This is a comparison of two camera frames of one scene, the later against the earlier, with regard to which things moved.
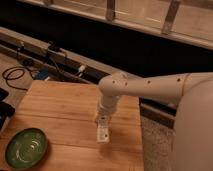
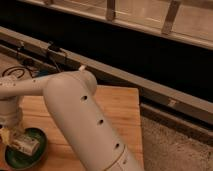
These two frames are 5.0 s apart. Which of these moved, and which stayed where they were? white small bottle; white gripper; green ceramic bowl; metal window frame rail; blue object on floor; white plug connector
Moved: white gripper; white small bottle
Stayed: metal window frame rail; white plug connector; blue object on floor; green ceramic bowl
